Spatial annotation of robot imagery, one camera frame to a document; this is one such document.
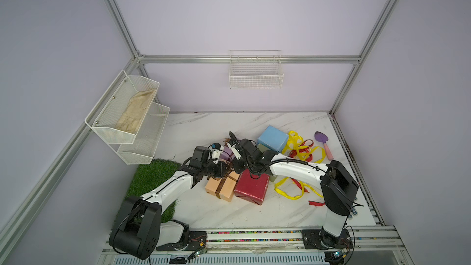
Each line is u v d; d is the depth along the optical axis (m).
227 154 0.75
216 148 0.79
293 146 1.04
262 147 0.97
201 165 0.68
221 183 0.84
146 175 0.90
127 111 0.80
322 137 1.07
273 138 0.98
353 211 0.82
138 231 0.41
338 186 0.50
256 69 0.95
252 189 0.80
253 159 0.65
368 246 0.73
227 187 0.82
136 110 0.80
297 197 0.85
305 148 1.01
